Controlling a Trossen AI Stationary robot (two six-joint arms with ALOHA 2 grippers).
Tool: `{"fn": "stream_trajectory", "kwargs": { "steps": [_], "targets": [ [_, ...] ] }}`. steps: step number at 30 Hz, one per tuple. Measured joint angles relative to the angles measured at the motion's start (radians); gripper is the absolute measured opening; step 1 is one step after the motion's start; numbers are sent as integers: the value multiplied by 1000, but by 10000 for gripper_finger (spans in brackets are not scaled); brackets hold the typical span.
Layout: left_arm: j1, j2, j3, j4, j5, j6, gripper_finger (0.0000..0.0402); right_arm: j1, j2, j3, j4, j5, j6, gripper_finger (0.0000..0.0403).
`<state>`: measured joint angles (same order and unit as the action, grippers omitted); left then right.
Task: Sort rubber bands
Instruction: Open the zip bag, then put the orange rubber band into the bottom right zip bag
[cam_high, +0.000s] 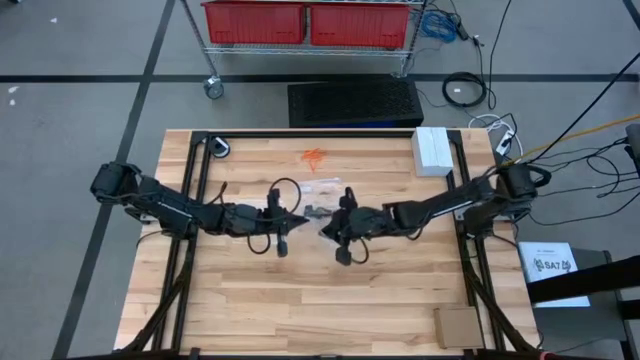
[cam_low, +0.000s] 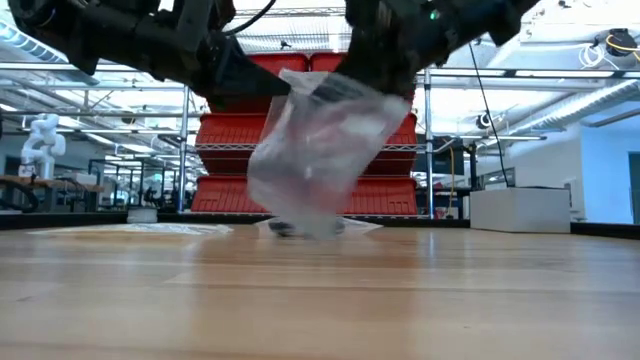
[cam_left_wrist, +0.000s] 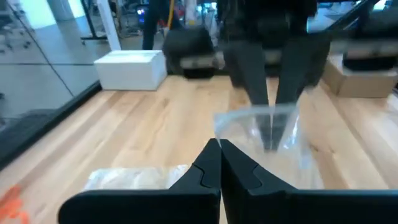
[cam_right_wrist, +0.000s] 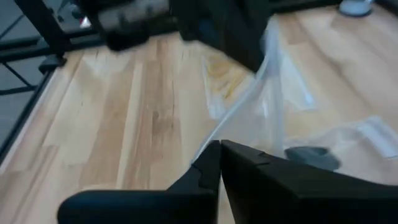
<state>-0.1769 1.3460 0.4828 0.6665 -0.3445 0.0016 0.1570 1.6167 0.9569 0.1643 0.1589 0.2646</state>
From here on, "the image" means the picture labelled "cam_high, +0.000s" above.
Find black beam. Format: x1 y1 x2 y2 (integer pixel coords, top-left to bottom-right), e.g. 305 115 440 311
527 254 640 305

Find grey cart caster wheel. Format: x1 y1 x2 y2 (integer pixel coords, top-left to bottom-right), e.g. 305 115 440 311
203 75 225 100

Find white power strip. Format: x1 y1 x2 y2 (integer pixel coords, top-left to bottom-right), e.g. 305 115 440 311
494 128 516 156

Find white cardboard box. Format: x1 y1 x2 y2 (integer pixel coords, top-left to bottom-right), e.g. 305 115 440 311
410 126 455 178

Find orange rubber bands pile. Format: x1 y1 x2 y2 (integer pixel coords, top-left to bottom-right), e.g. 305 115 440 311
301 147 329 172

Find coiled black cable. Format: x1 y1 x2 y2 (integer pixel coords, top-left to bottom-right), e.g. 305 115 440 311
441 71 489 109

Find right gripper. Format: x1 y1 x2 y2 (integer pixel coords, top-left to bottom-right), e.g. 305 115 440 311
320 188 394 265

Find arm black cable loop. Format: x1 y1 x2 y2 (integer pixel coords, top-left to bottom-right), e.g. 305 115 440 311
268 177 303 214
349 237 371 265

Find long black cable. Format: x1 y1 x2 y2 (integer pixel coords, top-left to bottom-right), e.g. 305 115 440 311
524 64 640 166
487 0 514 111

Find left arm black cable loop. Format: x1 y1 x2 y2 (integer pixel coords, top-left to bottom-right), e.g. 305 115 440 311
268 177 303 214

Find red plastic bin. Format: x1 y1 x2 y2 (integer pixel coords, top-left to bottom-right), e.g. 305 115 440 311
308 3 411 50
201 1 307 45

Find white printed booklet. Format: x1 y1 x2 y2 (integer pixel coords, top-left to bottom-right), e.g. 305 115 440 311
517 241 591 309

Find chrome wire shelving cart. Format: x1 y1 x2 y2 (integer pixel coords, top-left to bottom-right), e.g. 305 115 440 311
179 0 430 80

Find small brown cardboard box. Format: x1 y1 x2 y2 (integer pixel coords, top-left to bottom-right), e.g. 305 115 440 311
432 306 485 350

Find yellow cable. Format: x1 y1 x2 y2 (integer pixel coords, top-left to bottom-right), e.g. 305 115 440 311
504 113 640 166

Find thick black cable loop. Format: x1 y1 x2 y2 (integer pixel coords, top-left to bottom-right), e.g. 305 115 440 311
529 164 553 190

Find coiled blue cable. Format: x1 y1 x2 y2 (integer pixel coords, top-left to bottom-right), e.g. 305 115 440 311
419 9 460 44

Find white cable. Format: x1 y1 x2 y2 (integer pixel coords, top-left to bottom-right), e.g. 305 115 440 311
468 113 525 159

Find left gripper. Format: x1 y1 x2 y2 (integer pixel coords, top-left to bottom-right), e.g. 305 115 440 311
259 189 310 258

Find grey side cart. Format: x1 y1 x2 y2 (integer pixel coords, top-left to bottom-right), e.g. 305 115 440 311
529 248 631 360

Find black power adapter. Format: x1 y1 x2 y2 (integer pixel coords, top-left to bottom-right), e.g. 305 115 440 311
449 12 485 49

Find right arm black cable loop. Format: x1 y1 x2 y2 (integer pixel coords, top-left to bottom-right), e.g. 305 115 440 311
349 237 371 265

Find black floor mat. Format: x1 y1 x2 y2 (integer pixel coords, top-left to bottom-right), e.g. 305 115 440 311
287 78 425 129

